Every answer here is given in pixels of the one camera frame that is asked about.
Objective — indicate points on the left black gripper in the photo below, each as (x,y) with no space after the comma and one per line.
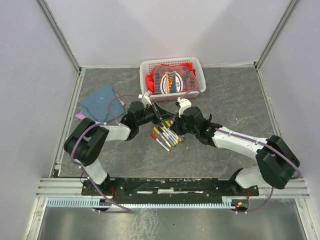
(159,115)

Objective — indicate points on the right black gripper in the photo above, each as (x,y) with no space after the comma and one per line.
(175,126)

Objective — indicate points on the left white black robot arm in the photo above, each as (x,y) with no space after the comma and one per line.
(86,142)

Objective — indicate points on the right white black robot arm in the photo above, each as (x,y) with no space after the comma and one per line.
(276,164)

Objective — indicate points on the blue cap marker pen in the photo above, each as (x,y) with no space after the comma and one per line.
(168,135)

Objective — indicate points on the yellow cap marker pen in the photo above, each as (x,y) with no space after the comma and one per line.
(165,138)

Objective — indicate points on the red cap marker pen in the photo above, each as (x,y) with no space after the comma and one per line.
(155,138)

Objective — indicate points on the orange printed t-shirt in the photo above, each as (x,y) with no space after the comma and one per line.
(167,79)

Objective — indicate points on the white plastic basket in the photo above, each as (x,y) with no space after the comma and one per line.
(146,67)

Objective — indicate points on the blue folded cloth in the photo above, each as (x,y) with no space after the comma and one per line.
(102,105)

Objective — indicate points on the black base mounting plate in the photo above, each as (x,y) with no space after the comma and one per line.
(119,187)

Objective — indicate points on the pink folded cloth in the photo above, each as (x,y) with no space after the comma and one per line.
(81,116)

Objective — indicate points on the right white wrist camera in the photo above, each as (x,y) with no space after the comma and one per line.
(183,104)

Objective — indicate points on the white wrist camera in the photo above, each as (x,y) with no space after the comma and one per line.
(183,104)
(145,98)

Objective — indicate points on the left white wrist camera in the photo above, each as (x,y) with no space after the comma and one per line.
(145,98)

